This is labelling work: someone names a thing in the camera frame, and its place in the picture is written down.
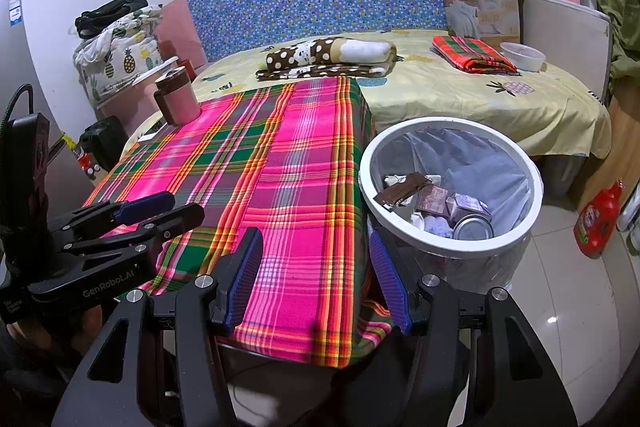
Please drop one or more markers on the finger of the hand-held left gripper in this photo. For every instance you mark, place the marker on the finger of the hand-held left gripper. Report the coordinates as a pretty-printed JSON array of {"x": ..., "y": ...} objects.
[
  {"x": 145, "y": 204},
  {"x": 175, "y": 219}
]

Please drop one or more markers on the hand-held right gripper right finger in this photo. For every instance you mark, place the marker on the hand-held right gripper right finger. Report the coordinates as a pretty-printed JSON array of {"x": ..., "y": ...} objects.
[{"x": 390, "y": 282}]

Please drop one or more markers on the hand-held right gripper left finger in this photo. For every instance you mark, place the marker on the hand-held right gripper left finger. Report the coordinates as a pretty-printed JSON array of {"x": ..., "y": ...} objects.
[{"x": 245, "y": 277}]

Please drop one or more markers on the brown snack wrapper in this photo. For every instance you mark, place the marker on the brown snack wrapper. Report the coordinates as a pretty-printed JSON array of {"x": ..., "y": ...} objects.
[{"x": 400, "y": 192}]

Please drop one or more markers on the strawberry milk carton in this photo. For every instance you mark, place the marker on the strawberry milk carton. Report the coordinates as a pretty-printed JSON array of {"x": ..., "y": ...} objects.
[{"x": 432, "y": 199}]

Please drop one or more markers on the red drink can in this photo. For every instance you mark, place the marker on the red drink can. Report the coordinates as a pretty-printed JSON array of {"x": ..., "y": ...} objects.
[{"x": 472, "y": 227}]

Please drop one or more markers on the white trash bin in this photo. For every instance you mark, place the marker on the white trash bin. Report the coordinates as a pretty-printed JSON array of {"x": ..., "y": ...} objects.
[{"x": 366, "y": 177}]

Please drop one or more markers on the purple milk carton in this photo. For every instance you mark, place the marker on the purple milk carton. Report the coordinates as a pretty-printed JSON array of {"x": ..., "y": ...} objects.
[{"x": 467, "y": 204}]

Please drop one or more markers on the clear plastic bin liner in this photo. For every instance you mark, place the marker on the clear plastic bin liner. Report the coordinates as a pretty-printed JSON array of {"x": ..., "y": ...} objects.
[{"x": 480, "y": 162}]

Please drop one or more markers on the person's left hand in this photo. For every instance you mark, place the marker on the person's left hand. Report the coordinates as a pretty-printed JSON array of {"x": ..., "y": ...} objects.
[{"x": 80, "y": 327}]

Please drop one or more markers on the white phone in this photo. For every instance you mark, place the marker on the white phone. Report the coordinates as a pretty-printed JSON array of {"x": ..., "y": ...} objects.
[{"x": 152, "y": 134}]

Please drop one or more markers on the black case with sticker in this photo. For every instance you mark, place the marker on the black case with sticker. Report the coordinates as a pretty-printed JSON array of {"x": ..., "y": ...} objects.
[{"x": 105, "y": 137}]

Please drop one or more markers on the pink plaid tablecloth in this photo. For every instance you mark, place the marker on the pink plaid tablecloth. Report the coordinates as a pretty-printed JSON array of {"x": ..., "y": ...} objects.
[{"x": 280, "y": 187}]

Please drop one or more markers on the pink mug with brown lid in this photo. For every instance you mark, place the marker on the pink mug with brown lid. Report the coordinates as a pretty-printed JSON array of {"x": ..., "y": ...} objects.
[{"x": 177, "y": 104}]

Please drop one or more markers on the pink storage box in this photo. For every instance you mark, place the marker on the pink storage box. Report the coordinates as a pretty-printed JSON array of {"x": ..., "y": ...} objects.
[{"x": 135, "y": 99}]

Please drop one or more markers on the pineapple print quilt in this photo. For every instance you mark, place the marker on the pineapple print quilt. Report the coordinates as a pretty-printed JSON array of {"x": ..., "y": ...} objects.
[{"x": 120, "y": 62}]

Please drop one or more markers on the silver refrigerator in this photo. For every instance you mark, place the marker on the silver refrigerator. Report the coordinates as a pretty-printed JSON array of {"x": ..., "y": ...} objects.
[{"x": 20, "y": 57}]

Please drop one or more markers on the black bag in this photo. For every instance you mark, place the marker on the black bag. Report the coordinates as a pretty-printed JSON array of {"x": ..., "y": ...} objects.
[{"x": 107, "y": 14}]

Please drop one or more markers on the yellow bed sheet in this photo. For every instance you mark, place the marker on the yellow bed sheet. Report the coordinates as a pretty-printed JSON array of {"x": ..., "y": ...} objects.
[{"x": 450, "y": 97}]

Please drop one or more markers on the brown polka dot blanket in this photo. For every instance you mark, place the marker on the brown polka dot blanket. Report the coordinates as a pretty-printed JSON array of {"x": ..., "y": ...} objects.
[{"x": 300, "y": 54}]

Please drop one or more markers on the red detergent bottle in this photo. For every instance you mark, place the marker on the red detergent bottle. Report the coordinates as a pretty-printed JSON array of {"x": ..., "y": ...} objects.
[{"x": 597, "y": 217}]

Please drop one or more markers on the folded red plaid cloth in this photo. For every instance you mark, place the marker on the folded red plaid cloth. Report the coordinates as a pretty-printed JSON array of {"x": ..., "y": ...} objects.
[{"x": 470, "y": 54}]

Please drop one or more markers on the white plastic bowl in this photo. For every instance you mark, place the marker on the white plastic bowl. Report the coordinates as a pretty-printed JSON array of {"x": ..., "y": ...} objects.
[{"x": 522, "y": 57}]

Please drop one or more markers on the wooden cabinet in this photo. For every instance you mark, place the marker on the wooden cabinet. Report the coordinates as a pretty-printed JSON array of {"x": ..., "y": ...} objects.
[{"x": 620, "y": 142}]

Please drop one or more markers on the white bed footboard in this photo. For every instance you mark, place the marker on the white bed footboard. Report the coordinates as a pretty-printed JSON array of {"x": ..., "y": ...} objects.
[{"x": 560, "y": 32}]

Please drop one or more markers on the green cloth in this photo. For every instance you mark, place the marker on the green cloth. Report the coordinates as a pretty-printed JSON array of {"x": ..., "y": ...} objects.
[{"x": 610, "y": 7}]

